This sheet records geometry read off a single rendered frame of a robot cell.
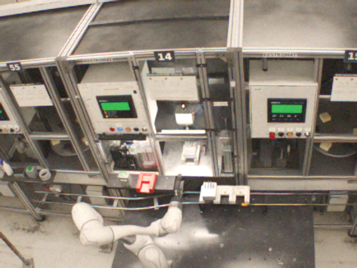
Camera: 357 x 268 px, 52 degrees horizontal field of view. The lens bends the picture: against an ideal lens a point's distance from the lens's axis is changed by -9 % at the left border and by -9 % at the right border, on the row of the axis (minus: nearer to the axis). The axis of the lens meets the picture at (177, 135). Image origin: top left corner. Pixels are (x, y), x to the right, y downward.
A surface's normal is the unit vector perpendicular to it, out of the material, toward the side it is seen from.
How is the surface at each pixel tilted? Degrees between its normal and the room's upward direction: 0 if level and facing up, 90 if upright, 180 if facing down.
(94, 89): 90
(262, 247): 0
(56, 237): 0
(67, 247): 0
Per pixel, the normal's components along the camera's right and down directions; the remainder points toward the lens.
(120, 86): -0.15, 0.72
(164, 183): -0.15, -0.70
